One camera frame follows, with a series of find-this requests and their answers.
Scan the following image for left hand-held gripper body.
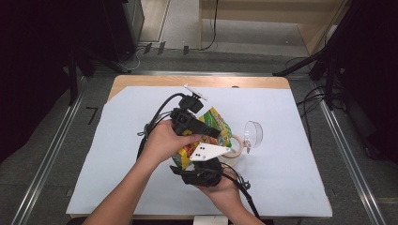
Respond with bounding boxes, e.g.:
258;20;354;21
170;82;208;136

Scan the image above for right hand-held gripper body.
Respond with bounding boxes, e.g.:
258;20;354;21
179;142;232;188

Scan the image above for yellow green spout pouch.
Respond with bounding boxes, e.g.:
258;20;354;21
172;106;235;172

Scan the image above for person's right hand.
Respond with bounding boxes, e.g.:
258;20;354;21
194;175;244;209

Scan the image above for person's left hand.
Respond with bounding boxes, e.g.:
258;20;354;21
137;119;203;167

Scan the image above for white box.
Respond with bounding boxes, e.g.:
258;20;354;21
192;215;230;225

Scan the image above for white paper table sheet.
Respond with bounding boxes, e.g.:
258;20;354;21
66;85;333;218

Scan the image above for black cabinet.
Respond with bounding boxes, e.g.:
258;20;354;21
102;0;145;63

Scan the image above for black metal stand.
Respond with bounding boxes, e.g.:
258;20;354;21
272;0;348;111
66;46;126;106

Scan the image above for light wooden cabinet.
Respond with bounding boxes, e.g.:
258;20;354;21
198;0;349;56

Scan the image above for dark curtain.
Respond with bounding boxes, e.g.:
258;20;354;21
339;0;398;165
0;0;74;164

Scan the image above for white floor cable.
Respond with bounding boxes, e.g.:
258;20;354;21
120;45;148;71

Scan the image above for hanging black cable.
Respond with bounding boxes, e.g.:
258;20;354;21
200;0;220;52

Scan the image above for black floor cables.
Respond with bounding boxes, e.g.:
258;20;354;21
284;55;334;140

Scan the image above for metal floor rail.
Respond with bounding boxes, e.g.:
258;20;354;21
10;90;86;225
313;93;388;225

